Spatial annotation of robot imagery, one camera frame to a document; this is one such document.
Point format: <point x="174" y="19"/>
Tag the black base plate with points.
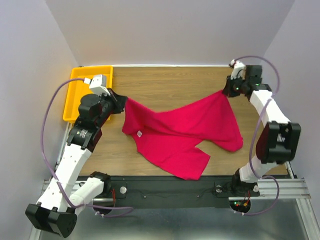
<point x="170" y="192"/>

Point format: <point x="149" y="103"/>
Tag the yellow plastic tray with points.
<point x="77" y="89"/>

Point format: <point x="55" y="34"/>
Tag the red t shirt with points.
<point x="169" y="139"/>

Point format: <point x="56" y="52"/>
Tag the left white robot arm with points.
<point x="86" y="132"/>

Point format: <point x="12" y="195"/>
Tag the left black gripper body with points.
<point x="108" y="105"/>

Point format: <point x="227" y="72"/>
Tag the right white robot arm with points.
<point x="279" y="138"/>

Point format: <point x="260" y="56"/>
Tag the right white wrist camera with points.
<point x="237" y="69"/>

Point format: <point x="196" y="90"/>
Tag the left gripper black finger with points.
<point x="114" y="96"/>
<point x="121" y="103"/>

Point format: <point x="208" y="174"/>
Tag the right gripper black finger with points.
<point x="227" y="90"/>
<point x="229" y="81"/>

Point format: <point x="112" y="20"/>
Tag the aluminium frame rail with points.
<point x="52" y="212"/>

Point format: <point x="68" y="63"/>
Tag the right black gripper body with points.
<point x="238" y="86"/>

